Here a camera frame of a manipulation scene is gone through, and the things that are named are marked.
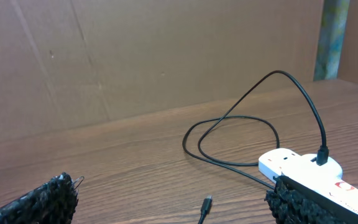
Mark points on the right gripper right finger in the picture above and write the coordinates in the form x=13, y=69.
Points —
x=291, y=202

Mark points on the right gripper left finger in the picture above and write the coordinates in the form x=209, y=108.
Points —
x=54, y=202

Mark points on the white USB charger plug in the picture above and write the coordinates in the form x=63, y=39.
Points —
x=331, y=168

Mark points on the white power strip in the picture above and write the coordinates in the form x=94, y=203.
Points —
x=285, y=162

